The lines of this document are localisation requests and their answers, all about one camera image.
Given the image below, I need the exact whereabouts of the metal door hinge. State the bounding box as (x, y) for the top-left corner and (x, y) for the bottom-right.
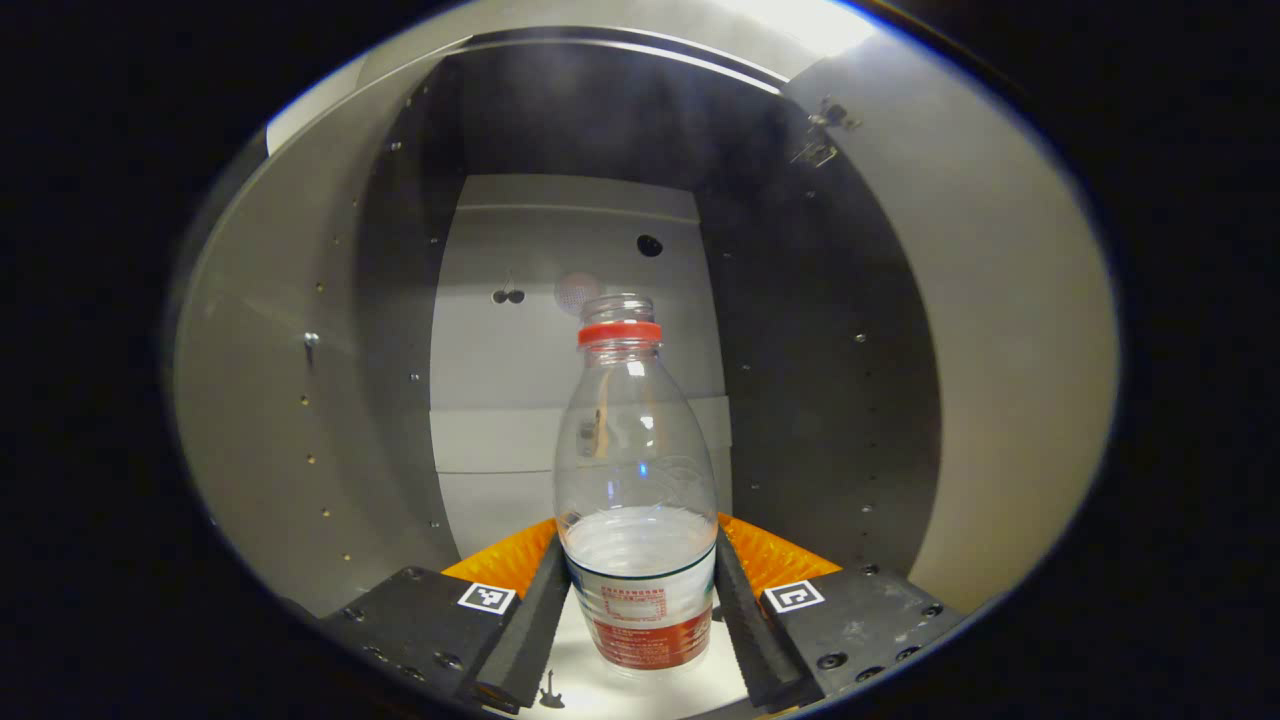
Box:
(790, 95), (863, 169)

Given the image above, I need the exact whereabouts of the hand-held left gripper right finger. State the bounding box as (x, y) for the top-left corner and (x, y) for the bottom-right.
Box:
(712, 512), (966, 713)

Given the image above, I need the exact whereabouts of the long ceiling light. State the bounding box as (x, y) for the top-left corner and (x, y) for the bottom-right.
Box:
(720, 0), (881, 56)

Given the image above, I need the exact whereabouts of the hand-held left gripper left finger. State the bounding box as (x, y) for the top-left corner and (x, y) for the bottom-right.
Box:
(320, 518), (571, 716)

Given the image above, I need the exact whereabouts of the grey cabinet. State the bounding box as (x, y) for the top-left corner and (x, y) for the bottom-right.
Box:
(170, 25), (946, 716)

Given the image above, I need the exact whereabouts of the beige cabinet door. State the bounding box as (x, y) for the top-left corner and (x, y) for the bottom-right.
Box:
(780, 35), (1119, 616)

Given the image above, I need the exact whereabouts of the clear plastic bottle red label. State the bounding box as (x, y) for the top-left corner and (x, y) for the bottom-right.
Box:
(555, 293), (721, 671)

